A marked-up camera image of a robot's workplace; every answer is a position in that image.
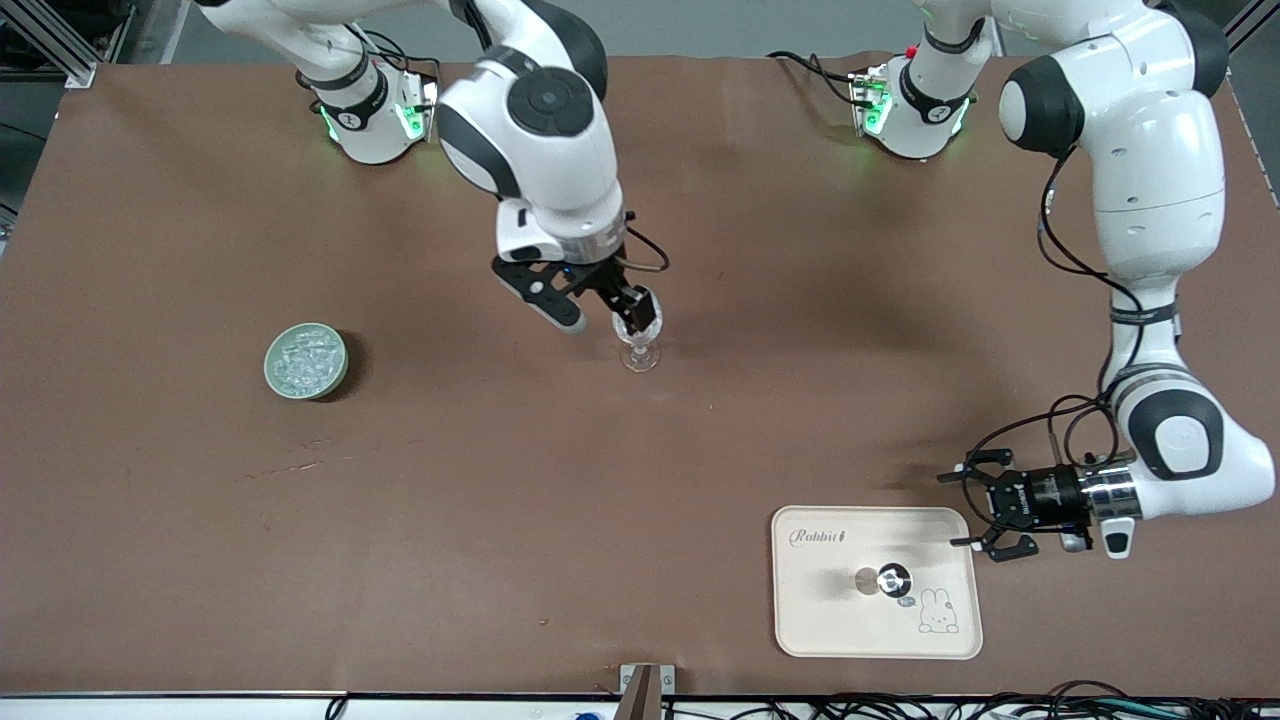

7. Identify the clear wine glass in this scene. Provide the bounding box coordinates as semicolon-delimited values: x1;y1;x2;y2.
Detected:
611;290;665;374

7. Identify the green round bowl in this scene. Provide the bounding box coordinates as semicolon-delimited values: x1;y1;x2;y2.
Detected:
263;322;350;401

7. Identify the black cable bundle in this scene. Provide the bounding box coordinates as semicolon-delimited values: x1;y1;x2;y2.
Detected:
325;680;1280;720

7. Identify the black base cable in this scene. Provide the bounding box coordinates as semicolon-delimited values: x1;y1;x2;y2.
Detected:
768;50;866;106
355;30;443;101

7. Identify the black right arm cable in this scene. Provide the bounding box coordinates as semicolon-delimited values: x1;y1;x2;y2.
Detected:
620;210;671;274

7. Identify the black left base cable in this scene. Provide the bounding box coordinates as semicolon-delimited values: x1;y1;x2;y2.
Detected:
768;50;866;106

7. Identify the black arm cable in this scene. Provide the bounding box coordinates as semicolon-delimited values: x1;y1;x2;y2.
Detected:
965;150;1147;473
620;210;671;274

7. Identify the grey metal table bracket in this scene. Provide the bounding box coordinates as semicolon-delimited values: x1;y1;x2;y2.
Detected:
618;663;677;698

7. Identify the brown table cover cloth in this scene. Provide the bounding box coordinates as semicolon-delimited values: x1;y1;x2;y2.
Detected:
0;50;1280;698

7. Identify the black right base cable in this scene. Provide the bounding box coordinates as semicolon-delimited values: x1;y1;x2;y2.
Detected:
355;30;443;101

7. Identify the cream rabbit print tray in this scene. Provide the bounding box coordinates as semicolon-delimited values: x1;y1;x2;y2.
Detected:
771;505;984;661

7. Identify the clear ice cubes pile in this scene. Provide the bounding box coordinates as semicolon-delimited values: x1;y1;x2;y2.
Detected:
275;332;337;391

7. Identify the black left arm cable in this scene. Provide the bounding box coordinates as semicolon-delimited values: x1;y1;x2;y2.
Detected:
965;150;1147;473

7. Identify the silver metal jigger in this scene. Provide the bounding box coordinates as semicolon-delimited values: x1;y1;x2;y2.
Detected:
853;563;913;601

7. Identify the aluminium frame profile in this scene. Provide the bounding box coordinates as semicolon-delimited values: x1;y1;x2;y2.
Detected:
1222;0;1280;56
0;0;98;89

